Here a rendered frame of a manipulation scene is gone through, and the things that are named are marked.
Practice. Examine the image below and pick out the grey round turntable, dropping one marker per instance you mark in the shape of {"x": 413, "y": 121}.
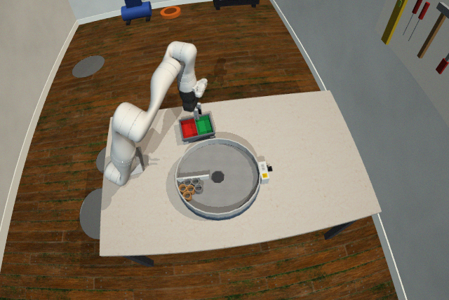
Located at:
{"x": 228, "y": 172}

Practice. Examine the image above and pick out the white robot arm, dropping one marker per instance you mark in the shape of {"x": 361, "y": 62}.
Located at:
{"x": 134, "y": 123}

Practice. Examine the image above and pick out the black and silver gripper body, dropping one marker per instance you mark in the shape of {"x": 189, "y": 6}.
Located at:
{"x": 190, "y": 93}

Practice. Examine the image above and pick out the grey crate with red and green compartments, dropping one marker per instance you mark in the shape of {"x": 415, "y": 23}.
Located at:
{"x": 204, "y": 128}

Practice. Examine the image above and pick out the bronze bushing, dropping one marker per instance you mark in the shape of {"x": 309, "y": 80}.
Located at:
{"x": 185, "y": 194}
{"x": 182, "y": 186}
{"x": 191, "y": 187}

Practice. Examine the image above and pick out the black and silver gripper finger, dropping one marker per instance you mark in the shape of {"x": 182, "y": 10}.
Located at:
{"x": 199, "y": 107}
{"x": 196, "y": 114}

